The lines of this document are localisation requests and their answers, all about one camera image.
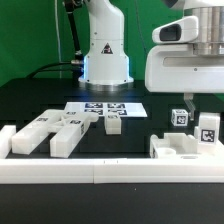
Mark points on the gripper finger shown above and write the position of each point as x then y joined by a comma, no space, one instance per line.
188,99

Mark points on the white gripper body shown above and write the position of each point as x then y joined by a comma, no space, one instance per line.
174,68

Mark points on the white chair seat part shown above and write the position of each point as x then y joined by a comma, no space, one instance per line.
178,145

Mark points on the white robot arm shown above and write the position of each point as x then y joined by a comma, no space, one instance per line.
106,66

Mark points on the white tag sheet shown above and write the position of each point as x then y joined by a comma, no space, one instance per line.
122,108

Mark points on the white front fence bar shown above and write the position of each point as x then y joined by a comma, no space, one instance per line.
102,171

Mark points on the white left fence block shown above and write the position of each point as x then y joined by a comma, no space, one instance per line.
6,134

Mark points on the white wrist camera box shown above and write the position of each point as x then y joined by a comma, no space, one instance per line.
184,30

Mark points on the white chair back frame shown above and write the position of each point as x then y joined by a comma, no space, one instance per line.
68,129

